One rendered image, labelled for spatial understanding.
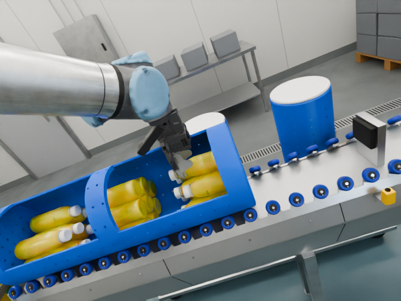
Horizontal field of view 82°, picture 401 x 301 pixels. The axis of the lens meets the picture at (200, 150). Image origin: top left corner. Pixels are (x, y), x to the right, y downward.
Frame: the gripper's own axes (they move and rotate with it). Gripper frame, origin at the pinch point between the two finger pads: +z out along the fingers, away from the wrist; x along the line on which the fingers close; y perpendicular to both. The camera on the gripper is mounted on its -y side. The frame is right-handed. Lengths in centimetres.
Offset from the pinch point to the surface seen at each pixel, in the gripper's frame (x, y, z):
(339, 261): 20, 56, 114
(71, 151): 319, -254, 87
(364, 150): 1, 59, 18
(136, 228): -13.6, -15.7, 4.4
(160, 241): -9.5, -14.6, 17.0
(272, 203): -9.3, 23.7, 16.4
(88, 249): -13.6, -33.1, 6.4
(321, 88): 40, 66, 10
